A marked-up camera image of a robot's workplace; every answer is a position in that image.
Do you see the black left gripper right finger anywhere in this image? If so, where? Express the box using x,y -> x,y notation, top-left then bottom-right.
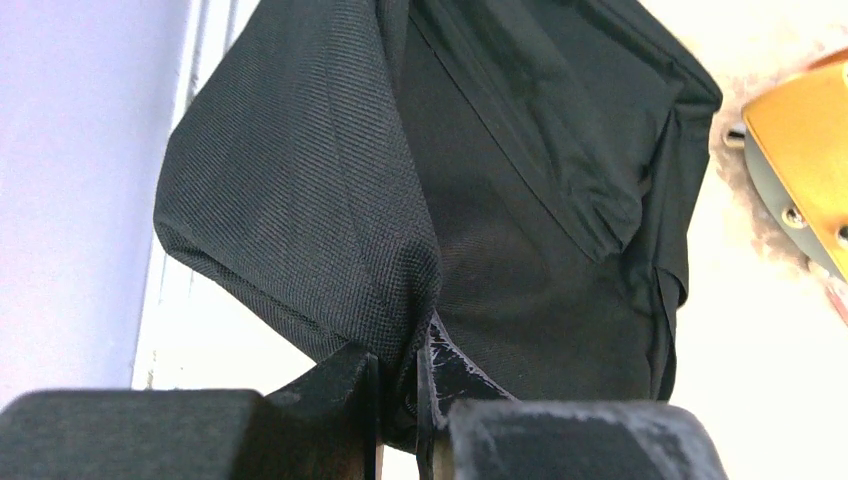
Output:
416,315 -> 727,480

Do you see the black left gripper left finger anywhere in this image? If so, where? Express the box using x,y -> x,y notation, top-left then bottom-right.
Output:
1,345 -> 379,479

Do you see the black student backpack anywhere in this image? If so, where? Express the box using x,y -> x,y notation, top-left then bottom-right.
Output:
182,1 -> 722,451

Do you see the yellow open drawer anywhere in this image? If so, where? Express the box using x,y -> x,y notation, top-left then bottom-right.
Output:
723,50 -> 847,281

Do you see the aluminium table frame rail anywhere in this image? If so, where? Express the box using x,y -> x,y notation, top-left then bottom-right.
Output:
132,0 -> 260,390

